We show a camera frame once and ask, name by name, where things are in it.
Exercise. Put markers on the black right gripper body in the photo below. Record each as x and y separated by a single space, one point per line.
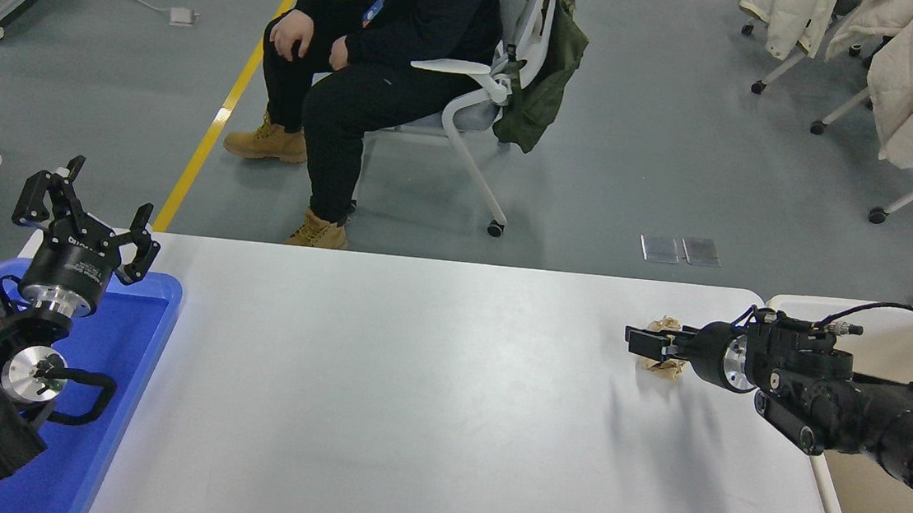
711 353

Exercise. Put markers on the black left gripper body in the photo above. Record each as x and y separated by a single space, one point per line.
71 264

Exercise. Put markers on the tan paper ball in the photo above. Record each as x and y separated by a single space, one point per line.
666 369

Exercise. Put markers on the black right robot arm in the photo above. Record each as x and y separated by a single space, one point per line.
865 408

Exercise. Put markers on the person's right hand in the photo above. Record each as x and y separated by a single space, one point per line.
290 35

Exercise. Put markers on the person's left hand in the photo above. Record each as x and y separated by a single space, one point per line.
340 52

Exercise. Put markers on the silver floor plate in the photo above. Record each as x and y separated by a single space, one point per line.
700 251
659 249

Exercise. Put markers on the blue plastic tray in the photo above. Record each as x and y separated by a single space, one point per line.
125 360

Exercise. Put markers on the tan work boot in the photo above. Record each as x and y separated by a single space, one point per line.
268 142
318 232

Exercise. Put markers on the dark green jacket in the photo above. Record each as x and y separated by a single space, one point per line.
547 74

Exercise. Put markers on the grey white office chair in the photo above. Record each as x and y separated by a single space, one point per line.
461 67

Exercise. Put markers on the person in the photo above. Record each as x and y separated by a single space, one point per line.
420 5

